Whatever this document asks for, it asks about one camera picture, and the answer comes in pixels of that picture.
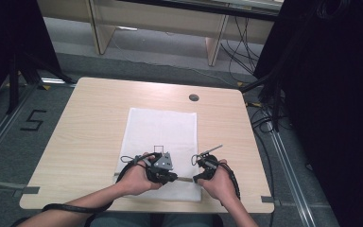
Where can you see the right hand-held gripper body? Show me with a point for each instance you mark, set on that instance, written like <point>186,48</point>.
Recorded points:
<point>208,167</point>

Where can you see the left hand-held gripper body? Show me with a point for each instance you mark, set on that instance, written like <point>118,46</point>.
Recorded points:
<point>162,161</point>

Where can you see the white towel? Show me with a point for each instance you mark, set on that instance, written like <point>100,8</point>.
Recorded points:
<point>162,132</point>

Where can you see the person's right hand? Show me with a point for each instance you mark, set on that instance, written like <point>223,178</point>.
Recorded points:
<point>222,186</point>

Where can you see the person's left hand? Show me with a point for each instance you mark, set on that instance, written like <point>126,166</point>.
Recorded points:
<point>135,181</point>

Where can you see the person's right leg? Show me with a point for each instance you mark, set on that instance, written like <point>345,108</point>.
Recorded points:
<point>189,221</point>

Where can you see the person's leg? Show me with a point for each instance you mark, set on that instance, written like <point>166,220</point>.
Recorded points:
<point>189,221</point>
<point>119,221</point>

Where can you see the person's left leg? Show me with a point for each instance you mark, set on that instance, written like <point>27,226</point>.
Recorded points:
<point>119,221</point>

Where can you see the grey tape strip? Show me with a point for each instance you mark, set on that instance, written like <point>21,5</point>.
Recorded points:
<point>26,190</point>
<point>269,199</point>

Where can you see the black metal stand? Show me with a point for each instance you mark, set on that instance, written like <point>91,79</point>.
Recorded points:
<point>13,82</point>
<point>275,94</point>

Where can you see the light wooden desk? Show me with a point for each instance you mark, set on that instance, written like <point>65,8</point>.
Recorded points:
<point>157,22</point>

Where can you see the black curtain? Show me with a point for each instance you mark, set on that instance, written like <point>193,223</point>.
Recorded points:
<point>334,94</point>
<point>9,34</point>

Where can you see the metal floor rail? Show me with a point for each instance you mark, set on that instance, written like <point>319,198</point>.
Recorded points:
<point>291,179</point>
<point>3,126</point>

